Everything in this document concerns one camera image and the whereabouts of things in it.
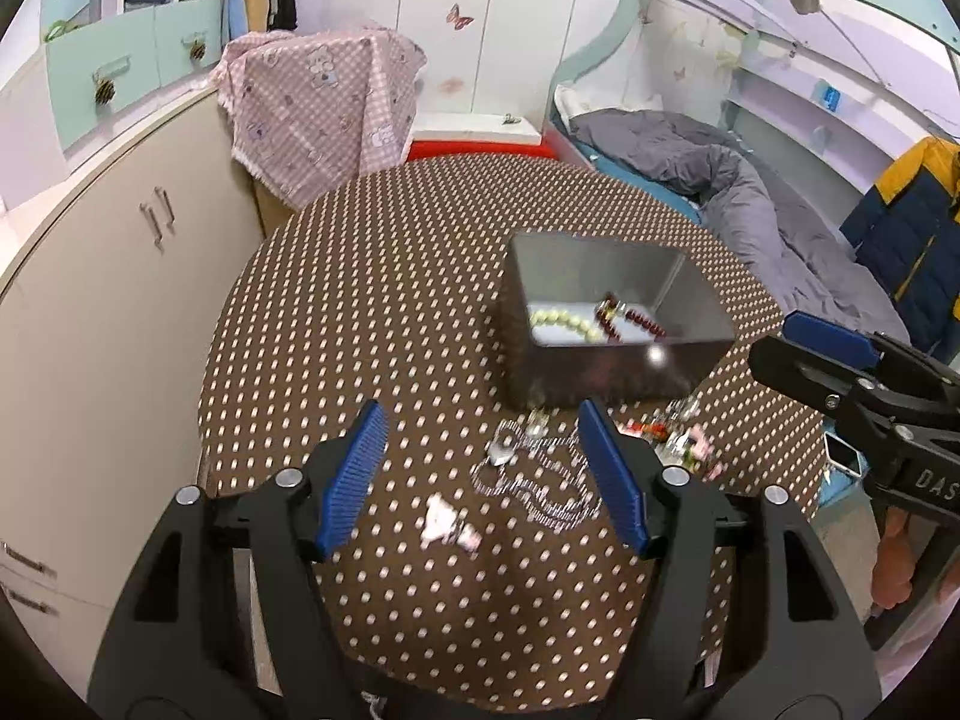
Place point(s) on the white pillow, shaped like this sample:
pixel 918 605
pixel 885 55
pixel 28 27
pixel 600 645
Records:
pixel 600 99

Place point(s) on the teal bed frame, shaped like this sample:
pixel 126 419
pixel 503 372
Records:
pixel 622 22

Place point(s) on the navy and yellow jacket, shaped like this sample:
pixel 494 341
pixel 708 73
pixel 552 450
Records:
pixel 907 240

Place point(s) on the lavender wall shelf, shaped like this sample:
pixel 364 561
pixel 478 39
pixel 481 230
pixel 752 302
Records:
pixel 810 127

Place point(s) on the silver metal tin box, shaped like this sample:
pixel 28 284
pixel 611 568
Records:
pixel 600 375

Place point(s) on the beige cabinet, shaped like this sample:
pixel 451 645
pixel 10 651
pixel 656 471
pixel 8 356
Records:
pixel 97 330

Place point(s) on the grey duvet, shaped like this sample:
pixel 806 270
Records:
pixel 750 187

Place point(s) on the pink checked cloth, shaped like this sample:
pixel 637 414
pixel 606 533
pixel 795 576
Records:
pixel 315 112

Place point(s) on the white wardrobe with butterfly stickers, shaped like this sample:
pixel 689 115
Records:
pixel 510 15

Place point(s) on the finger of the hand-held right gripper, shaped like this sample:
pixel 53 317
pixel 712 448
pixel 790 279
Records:
pixel 825 337
pixel 795 371

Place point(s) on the pinecone drawer knob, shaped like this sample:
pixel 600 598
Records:
pixel 197 49
pixel 103 91

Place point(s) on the pink charm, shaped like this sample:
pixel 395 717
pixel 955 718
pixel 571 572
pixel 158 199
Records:
pixel 442 521
pixel 697 444

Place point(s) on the teal bed sheet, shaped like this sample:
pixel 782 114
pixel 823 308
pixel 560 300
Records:
pixel 645 184

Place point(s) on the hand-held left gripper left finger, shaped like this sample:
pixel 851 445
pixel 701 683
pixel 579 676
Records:
pixel 352 480

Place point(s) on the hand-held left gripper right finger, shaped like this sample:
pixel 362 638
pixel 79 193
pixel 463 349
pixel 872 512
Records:
pixel 611 472

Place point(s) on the mint green drawer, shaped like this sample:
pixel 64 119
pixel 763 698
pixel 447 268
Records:
pixel 184 26
pixel 82 67

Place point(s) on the person's right hand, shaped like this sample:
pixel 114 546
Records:
pixel 892 562

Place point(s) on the small blue box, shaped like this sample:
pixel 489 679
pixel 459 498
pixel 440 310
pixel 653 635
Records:
pixel 832 98

